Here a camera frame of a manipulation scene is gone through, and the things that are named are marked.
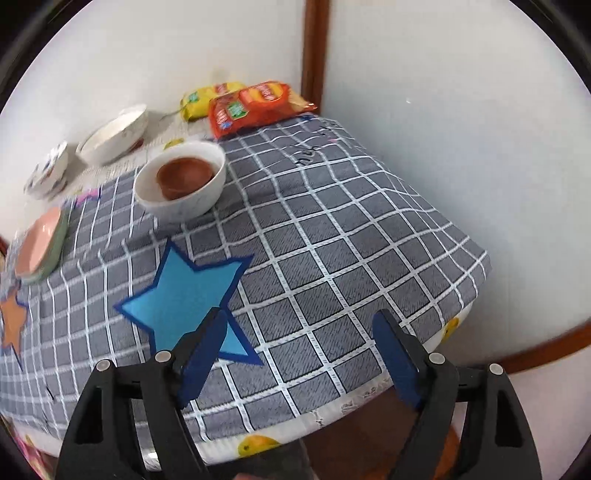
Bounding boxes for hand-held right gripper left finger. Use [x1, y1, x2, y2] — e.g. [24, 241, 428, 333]
[55, 306, 229, 480]

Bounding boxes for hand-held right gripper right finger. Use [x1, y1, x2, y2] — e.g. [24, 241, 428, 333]
[371, 308, 544, 480]

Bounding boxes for small white bowl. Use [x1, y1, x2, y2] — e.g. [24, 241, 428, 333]
[134, 140, 227, 223]

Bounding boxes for green plate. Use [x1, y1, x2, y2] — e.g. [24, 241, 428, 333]
[21, 210, 73, 284]

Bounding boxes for brown bowl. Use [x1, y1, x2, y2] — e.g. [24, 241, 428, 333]
[156, 156, 216, 202]

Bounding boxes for pink plate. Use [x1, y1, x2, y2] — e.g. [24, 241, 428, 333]
[16, 206, 64, 278]

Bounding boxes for fruit print table cover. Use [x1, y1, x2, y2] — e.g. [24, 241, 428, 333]
[0, 304, 477, 480]

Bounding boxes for grey checkered star tablecloth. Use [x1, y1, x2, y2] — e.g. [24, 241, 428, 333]
[0, 113, 491, 445]

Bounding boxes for brown wooden baseboard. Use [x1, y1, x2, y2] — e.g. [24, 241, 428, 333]
[496, 318, 591, 376]

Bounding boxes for blue patterned white bowl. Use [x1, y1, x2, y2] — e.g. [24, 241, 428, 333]
[24, 141, 70, 200]

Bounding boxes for large white bowl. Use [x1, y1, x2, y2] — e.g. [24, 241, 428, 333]
[75, 104, 150, 167]

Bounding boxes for red snack bag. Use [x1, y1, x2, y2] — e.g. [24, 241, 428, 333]
[207, 82, 319, 141]

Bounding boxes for yellow snack bag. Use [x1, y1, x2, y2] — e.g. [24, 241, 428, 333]
[180, 81, 246, 123]

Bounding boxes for brown wooden door frame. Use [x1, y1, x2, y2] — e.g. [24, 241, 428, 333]
[300, 0, 331, 114]

